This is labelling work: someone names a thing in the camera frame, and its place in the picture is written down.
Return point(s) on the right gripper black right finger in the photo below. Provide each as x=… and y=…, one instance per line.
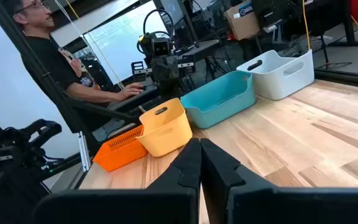
x=259, y=208

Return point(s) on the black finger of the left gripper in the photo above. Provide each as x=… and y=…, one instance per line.
x=158, y=81
x=172, y=81

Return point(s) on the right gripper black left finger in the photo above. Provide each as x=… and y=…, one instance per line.
x=166, y=205

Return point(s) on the yellow tape tag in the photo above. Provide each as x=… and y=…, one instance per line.
x=141, y=39

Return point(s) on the grey office desk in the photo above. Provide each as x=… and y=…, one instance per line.
x=197, y=49

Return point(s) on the yellow plastic bin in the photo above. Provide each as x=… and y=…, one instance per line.
x=166, y=133

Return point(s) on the teal plastic bin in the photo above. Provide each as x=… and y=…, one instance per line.
x=222, y=109

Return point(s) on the orange slotted plastic basket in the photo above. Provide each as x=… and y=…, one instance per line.
x=120, y=152

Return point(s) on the person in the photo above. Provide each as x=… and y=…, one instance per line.
x=51, y=62

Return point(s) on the cardboard box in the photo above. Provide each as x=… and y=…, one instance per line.
x=242, y=25

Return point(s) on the silver aluminium bar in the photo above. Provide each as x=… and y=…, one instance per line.
x=84, y=152

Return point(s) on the white plastic bin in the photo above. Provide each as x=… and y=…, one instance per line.
x=278, y=84

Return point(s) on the black tripod stand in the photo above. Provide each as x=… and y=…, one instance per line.
x=324, y=49

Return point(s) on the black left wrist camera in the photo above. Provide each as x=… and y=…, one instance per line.
x=161, y=48

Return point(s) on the black aluminium rig frame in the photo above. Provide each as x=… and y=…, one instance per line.
x=23, y=53

